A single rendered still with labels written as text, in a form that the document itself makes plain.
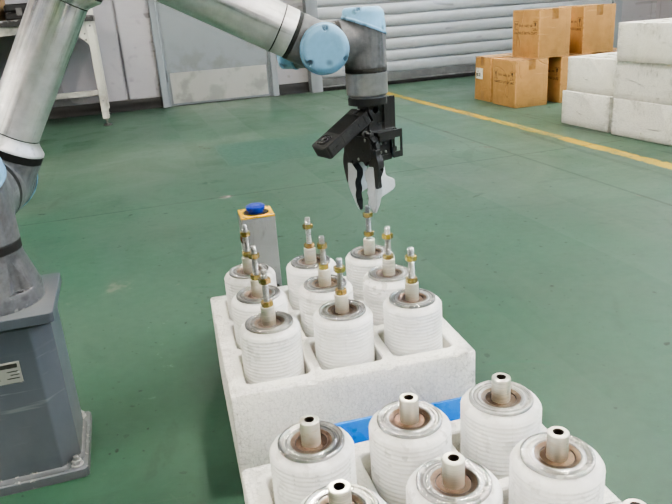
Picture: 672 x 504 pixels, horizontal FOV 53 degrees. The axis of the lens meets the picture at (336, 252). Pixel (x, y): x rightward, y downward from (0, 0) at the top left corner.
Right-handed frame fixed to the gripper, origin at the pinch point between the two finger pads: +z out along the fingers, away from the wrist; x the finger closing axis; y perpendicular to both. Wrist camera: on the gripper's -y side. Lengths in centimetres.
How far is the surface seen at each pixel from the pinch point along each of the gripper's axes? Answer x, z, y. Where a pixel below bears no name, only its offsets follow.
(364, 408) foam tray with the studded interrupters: -23.5, 23.4, -22.9
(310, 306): -6.9, 12.2, -19.6
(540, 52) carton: 172, 1, 308
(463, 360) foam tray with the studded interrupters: -30.7, 18.3, -7.8
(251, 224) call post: 21.3, 5.0, -12.3
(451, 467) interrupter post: -56, 7, -40
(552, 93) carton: 174, 29, 326
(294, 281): 4.4, 12.2, -14.6
